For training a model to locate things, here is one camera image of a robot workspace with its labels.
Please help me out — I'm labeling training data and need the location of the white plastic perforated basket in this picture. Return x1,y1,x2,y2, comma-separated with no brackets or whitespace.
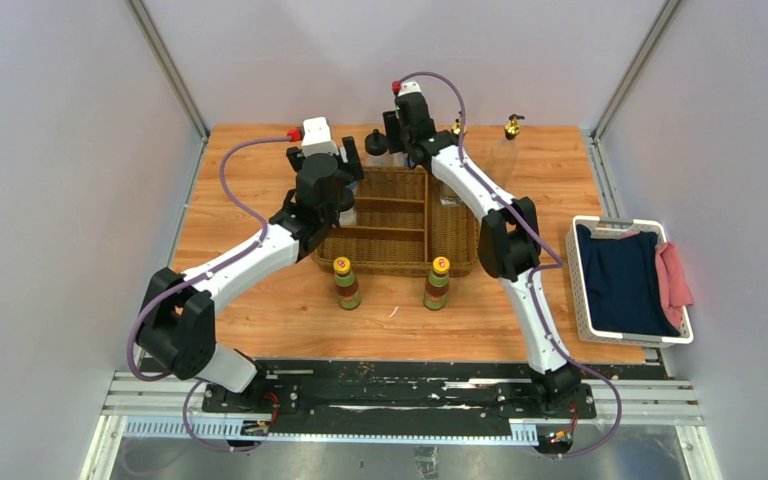
565,215,694,348

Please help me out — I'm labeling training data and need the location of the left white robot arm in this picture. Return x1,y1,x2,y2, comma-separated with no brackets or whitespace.
128,136,364,413

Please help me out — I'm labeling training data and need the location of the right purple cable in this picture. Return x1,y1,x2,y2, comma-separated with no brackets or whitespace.
393,71,624,460

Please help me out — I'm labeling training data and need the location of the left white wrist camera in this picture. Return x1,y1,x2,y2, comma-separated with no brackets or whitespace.
287,117,338,156

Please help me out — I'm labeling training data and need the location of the right aluminium frame post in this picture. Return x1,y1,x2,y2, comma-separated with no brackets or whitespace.
591,0,684,143

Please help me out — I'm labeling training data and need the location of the pink cloth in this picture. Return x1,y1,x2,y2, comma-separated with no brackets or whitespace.
655,242,693,316

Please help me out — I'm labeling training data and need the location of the woven wicker divided basket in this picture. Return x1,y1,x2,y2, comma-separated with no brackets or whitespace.
310,167,480,277

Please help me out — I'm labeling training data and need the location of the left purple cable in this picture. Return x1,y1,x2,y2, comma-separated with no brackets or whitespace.
125,135,296,454

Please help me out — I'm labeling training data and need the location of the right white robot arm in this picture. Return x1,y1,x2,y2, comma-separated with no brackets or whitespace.
383,81,581,418

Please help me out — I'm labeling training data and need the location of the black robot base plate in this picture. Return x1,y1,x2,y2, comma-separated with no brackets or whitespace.
198,359,596,437

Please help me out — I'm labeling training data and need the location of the left aluminium frame post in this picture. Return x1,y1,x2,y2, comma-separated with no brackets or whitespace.
125,0,210,143

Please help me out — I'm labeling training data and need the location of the green sauce bottle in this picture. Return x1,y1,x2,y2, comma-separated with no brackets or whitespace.
423,256,451,310
333,257,361,310

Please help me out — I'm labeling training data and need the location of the aluminium frame post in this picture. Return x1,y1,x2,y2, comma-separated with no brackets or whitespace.
591,0,684,143
125,0,210,143

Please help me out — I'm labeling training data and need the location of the dark blue cloth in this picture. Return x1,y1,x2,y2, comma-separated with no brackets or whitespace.
576,225,680,337

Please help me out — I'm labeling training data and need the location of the purple cable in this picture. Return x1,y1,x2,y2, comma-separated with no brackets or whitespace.
393,71,624,460
125,135,296,454

